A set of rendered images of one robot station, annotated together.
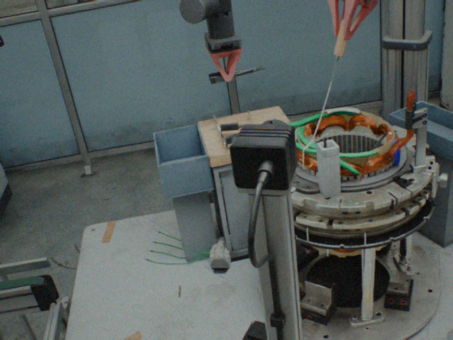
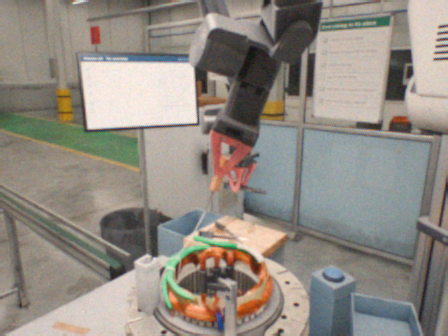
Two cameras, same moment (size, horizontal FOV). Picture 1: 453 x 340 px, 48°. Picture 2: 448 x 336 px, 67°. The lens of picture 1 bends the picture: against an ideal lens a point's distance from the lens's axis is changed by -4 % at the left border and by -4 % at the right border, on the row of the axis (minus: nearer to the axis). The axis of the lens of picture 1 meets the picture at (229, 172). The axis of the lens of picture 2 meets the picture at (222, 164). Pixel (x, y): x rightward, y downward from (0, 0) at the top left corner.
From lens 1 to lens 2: 0.74 m
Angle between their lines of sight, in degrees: 42
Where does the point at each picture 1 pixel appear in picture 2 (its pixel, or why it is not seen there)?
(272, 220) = not seen: outside the picture
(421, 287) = not seen: outside the picture
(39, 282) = (115, 266)
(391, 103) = (412, 292)
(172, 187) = (163, 247)
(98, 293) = (115, 291)
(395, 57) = (425, 242)
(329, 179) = (140, 293)
